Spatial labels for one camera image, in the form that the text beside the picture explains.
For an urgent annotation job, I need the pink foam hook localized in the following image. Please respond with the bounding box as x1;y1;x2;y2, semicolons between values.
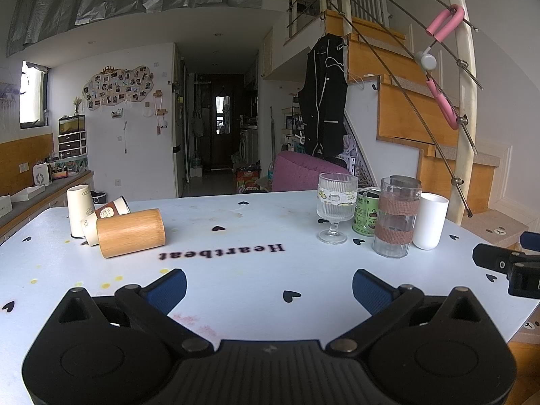
415;4;466;131

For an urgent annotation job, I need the washing machine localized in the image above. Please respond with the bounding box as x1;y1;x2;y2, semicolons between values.
238;128;259;166

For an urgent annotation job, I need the window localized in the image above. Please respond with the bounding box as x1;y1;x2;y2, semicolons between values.
19;60;50;130

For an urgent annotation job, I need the plain white cup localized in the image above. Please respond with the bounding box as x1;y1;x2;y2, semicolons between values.
412;192;450;251

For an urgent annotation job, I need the photo collage board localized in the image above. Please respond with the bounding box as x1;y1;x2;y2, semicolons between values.
82;65;155;113

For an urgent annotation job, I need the fish tank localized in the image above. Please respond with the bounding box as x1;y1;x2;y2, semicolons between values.
58;114;87;135

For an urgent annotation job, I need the flat white box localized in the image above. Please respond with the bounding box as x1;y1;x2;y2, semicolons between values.
10;185;46;202

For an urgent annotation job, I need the white stair railing post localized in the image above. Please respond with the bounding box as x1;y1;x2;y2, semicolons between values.
445;0;490;226

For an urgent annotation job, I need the green printed can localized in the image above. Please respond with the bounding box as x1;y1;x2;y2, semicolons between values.
352;189;383;236

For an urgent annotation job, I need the black jacket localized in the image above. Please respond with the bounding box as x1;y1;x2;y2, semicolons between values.
297;33;349;159

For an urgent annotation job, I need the brown paper cup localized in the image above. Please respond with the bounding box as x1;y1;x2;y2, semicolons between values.
93;196;131;221

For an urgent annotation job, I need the wooden bamboo cup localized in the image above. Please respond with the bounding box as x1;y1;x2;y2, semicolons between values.
97;208;167;259

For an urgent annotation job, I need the red cardboard box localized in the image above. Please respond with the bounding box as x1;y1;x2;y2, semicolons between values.
235;168;261;195

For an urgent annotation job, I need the white patterned paper cup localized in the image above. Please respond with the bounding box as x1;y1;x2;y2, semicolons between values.
80;213;102;246

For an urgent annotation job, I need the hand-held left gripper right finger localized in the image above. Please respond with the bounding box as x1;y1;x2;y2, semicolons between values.
326;269;487;357

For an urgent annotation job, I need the ribbed glass goblet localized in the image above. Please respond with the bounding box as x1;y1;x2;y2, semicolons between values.
316;172;359;245

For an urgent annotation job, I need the white small appliance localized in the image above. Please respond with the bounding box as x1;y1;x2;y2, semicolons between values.
32;163;52;187

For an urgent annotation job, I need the tall glass with brown bands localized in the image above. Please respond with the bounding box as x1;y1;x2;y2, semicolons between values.
372;174;422;259

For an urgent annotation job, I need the wooden staircase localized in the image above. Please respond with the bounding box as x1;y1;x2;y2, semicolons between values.
325;8;540;254

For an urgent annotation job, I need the side counter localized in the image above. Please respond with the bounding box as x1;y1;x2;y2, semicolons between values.
0;168;94;245

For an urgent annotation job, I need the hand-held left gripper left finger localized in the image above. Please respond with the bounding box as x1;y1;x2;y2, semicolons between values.
55;269;214;356

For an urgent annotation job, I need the pink upholstered chair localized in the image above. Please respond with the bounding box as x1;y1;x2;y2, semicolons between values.
272;150;352;193

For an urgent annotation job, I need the dark door with window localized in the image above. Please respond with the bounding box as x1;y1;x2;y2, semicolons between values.
211;74;245;168

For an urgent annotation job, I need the small drawer unit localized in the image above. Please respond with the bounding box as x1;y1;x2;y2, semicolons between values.
58;131;88;158

